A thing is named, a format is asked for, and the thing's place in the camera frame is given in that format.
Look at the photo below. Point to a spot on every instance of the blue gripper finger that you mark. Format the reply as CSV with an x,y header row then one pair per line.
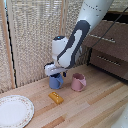
x,y
64,74

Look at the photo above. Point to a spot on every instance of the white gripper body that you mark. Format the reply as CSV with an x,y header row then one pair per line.
x,y
55,69

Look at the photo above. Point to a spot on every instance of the blue mug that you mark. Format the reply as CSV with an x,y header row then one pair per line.
x,y
55,82

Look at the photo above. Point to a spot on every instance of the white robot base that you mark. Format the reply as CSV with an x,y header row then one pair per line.
x,y
121,120

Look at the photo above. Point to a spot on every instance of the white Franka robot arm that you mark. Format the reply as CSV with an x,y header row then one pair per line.
x,y
71,46

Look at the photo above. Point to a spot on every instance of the pink mug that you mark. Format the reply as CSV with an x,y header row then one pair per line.
x,y
77,83

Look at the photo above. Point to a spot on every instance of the yellow rectangular block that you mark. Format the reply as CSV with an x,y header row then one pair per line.
x,y
56,97

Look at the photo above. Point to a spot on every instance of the white floral rim plate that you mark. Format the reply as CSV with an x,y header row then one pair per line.
x,y
14,111

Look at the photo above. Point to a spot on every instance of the dark drawer cabinet frame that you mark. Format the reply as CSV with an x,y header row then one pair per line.
x,y
89,56

